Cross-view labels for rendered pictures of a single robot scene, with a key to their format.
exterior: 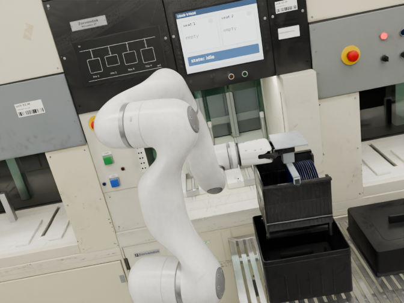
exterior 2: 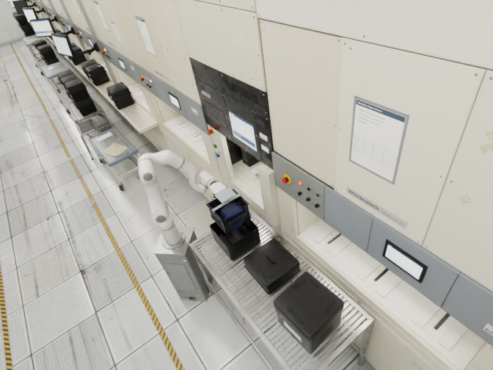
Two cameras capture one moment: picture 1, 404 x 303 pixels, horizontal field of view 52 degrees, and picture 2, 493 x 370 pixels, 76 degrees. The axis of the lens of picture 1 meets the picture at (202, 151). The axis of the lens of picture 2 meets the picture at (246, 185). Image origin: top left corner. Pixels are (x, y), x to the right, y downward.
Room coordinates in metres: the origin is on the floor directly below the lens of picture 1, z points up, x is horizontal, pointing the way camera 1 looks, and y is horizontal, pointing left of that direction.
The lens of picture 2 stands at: (0.50, -1.72, 2.74)
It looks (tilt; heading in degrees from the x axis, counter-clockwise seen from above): 42 degrees down; 60
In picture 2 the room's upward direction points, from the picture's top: 11 degrees counter-clockwise
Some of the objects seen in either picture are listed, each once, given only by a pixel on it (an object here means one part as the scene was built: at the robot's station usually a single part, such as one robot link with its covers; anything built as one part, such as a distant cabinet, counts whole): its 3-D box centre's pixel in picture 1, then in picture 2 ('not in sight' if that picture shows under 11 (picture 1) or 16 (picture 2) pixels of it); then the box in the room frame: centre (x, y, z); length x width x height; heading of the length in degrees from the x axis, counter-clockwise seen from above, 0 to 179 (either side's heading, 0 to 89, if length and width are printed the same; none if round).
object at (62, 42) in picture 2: not in sight; (76, 44); (1.30, 3.36, 1.59); 0.50 x 0.41 x 0.36; 178
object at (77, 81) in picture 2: not in sight; (76, 89); (1.08, 3.94, 0.85); 0.30 x 0.28 x 0.26; 87
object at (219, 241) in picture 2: (299, 251); (235, 233); (1.17, -0.26, 0.85); 0.28 x 0.28 x 0.17; 86
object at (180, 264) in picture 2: not in sight; (186, 265); (0.80, 0.12, 0.38); 0.28 x 0.28 x 0.76; 43
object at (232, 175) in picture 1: (247, 171); not in sight; (1.78, -0.19, 0.89); 0.22 x 0.21 x 0.04; 178
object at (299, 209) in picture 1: (290, 184); (228, 209); (1.18, -0.26, 1.12); 0.24 x 0.20 x 0.32; 177
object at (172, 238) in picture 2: not in sight; (170, 232); (0.80, 0.12, 0.85); 0.19 x 0.19 x 0.18
